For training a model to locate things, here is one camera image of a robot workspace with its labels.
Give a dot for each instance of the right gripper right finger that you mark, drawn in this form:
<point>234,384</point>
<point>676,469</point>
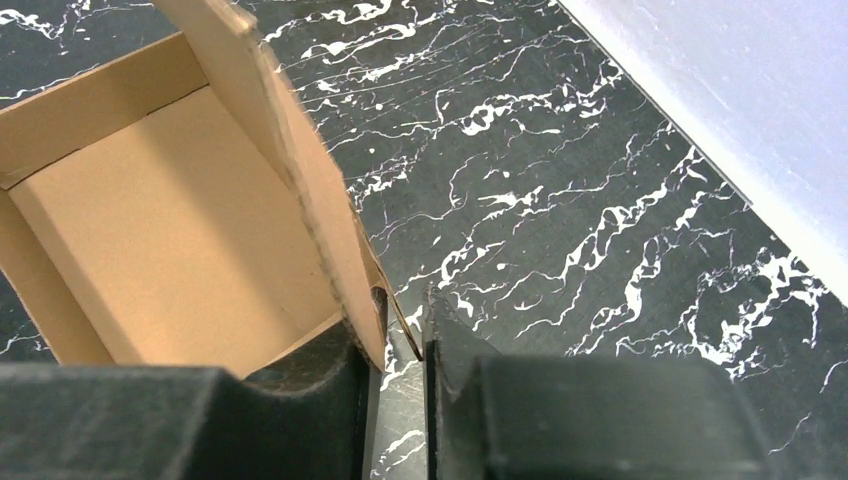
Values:
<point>492,415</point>

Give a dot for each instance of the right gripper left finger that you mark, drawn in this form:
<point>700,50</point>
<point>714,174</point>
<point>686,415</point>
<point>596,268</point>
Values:
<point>308,415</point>

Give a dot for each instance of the brown cardboard box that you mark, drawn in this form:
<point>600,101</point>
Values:
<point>177,207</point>

